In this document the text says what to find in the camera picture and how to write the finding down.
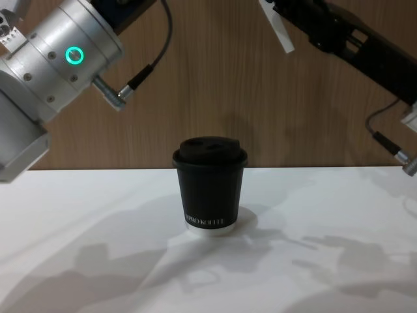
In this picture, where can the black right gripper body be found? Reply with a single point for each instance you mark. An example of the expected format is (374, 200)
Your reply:
(374, 49)

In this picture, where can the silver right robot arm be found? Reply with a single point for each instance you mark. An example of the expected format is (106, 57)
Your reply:
(411, 119)

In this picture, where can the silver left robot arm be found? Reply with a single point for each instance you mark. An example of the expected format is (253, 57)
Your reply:
(49, 52)

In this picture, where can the white label tag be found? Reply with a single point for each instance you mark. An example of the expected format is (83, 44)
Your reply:
(283, 36)

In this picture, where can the black plastic cup lid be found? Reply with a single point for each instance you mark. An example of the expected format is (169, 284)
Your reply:
(208, 150)

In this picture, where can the black paper coffee cup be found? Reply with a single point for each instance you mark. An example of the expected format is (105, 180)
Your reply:
(208, 199)

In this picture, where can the white table cloth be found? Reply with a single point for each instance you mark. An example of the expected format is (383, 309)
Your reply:
(97, 247)

